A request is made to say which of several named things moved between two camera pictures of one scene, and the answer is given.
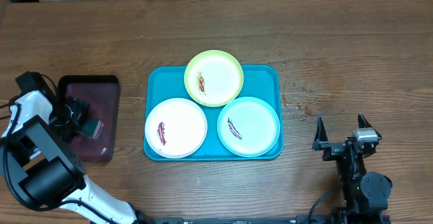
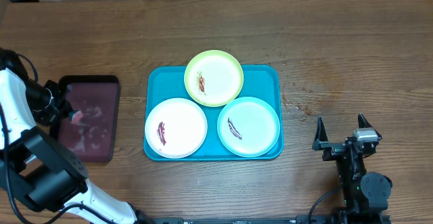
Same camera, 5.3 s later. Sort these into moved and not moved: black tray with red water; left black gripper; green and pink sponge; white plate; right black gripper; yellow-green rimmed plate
Moved: green and pink sponge; left black gripper
Not moved: black tray with red water; yellow-green rimmed plate; white plate; right black gripper
